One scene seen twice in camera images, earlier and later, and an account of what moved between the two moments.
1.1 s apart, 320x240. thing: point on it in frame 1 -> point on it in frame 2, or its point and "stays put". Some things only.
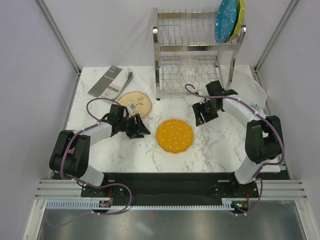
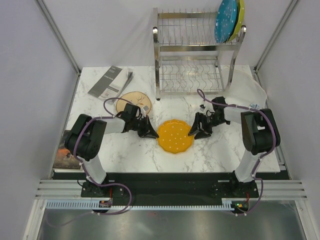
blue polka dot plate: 226,20 stays put
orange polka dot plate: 174,135 stays put
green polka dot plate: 239,25 stays put
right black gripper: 197,109 -> 205,132
